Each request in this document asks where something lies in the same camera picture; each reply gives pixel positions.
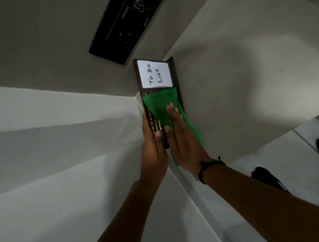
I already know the person's right hand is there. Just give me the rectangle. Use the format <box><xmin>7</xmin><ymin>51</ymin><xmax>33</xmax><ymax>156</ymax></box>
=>
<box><xmin>164</xmin><ymin>102</ymin><xmax>213</xmax><ymax>182</ymax></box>

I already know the person's left hand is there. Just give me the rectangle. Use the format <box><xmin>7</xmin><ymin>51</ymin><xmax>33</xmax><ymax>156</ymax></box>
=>
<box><xmin>139</xmin><ymin>112</ymin><xmax>169</xmax><ymax>186</ymax></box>

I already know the green cleaning cloth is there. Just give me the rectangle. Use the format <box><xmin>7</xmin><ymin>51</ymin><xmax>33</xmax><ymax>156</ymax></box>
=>
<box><xmin>141</xmin><ymin>86</ymin><xmax>205</xmax><ymax>167</ymax></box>

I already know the dark brown calendar board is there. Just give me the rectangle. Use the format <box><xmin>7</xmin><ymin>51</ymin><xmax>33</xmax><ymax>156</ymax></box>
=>
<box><xmin>133</xmin><ymin>57</ymin><xmax>186</xmax><ymax>150</ymax></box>

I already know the person's right forearm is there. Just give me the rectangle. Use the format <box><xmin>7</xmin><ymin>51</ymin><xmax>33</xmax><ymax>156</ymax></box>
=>
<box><xmin>199</xmin><ymin>162</ymin><xmax>319</xmax><ymax>242</ymax></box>

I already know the person's left forearm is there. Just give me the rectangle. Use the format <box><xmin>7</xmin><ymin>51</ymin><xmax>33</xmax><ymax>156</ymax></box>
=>
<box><xmin>97</xmin><ymin>180</ymin><xmax>160</xmax><ymax>242</ymax></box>

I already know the black wristband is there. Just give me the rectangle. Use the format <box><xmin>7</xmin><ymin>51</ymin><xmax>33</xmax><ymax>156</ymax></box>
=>
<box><xmin>198</xmin><ymin>156</ymin><xmax>227</xmax><ymax>185</ymax></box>

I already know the white handwritten note card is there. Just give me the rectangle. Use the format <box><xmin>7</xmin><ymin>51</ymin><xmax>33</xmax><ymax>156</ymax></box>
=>
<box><xmin>137</xmin><ymin>60</ymin><xmax>173</xmax><ymax>88</ymax></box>

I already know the black sock with white print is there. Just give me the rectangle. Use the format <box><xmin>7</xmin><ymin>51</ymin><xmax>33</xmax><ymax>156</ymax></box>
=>
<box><xmin>251</xmin><ymin>166</ymin><xmax>291</xmax><ymax>194</ymax></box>

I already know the black wall panel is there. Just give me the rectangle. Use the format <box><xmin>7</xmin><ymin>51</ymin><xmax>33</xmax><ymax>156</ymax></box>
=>
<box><xmin>89</xmin><ymin>0</ymin><xmax>163</xmax><ymax>66</ymax></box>

